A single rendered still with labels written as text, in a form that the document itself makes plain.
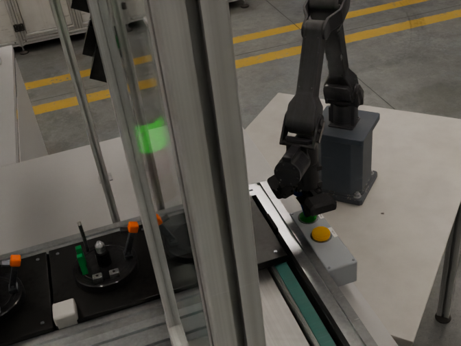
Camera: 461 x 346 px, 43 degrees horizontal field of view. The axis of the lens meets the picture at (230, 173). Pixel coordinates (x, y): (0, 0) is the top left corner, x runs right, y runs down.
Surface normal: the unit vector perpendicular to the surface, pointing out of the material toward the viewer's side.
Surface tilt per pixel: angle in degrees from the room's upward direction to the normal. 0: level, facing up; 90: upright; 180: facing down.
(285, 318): 0
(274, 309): 0
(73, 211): 0
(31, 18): 90
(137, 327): 90
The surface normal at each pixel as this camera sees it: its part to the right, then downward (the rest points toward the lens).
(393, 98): -0.11, -0.81
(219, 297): 0.31, 0.52
